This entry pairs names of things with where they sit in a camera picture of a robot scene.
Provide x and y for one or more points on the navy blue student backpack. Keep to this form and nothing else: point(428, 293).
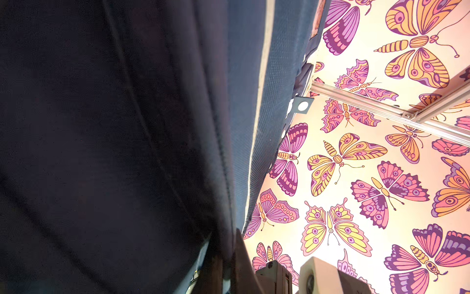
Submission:
point(136, 136)

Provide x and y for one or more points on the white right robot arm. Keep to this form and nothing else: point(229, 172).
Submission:
point(316, 277)

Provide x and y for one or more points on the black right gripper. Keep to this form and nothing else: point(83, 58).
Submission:
point(274, 278)

